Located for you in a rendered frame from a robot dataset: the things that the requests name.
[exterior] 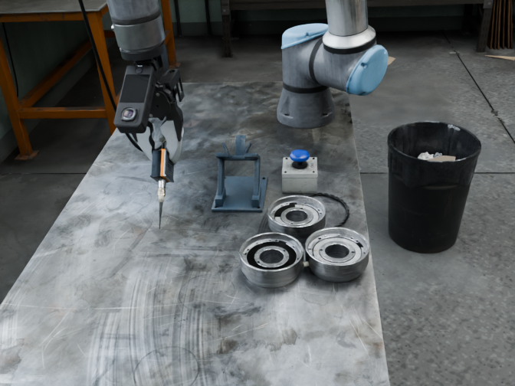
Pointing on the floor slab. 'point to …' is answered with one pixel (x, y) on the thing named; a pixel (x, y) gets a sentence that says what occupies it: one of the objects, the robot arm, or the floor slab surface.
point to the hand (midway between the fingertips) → (163, 159)
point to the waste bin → (428, 183)
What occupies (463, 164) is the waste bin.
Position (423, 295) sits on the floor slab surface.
